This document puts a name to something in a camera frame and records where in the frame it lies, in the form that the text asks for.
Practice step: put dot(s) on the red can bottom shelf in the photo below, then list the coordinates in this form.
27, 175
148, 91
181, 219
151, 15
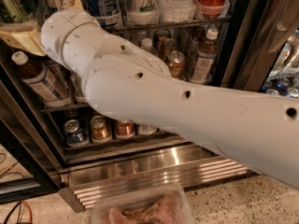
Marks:
124, 129

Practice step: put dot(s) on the iced tea bottle front left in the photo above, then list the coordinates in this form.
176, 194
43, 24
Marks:
42, 81

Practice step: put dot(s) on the white orange tall can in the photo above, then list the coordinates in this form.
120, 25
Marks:
141, 12

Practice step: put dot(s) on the gold can bottom shelf left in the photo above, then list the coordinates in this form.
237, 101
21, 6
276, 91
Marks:
100, 132

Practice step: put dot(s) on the fridge sliding glass door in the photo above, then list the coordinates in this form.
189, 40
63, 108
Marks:
254, 38

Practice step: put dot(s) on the stainless fridge base grille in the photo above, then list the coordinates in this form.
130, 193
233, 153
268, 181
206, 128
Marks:
187, 164

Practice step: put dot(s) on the water bottle middle shelf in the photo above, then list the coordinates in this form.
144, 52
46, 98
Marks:
147, 45

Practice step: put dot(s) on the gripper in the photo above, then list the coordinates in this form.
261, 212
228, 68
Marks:
55, 32

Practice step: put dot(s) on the iced tea bottle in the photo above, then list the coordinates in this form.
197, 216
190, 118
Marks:
58, 71
42, 81
205, 56

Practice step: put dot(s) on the iced tea bottle right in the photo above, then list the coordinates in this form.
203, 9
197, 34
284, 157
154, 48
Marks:
205, 56

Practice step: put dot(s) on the gold can middle shelf front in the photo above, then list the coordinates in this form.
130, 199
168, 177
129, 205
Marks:
175, 61

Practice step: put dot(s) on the blue white tall can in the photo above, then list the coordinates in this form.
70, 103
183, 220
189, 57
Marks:
106, 12

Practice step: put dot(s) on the water bottle bottom shelf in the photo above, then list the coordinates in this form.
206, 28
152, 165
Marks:
146, 130

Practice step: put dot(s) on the green can top shelf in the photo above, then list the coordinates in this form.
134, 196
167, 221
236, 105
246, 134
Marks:
15, 11

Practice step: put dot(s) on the iced tea bottle rear left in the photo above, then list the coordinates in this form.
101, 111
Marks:
58, 71

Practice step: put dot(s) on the silver can middle shelf front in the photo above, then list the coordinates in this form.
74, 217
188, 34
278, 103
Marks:
76, 81

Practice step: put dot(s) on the clear water bottle top shelf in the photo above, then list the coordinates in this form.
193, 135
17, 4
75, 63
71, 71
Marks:
176, 10

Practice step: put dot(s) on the clear plastic container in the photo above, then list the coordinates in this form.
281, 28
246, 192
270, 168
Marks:
165, 204

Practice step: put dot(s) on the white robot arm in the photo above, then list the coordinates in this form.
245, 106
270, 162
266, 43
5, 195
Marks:
122, 81

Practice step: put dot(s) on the gold can shelf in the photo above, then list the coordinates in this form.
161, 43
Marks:
175, 61
167, 46
100, 132

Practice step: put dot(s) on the blue can bottom shelf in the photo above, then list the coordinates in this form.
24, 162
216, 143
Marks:
76, 135

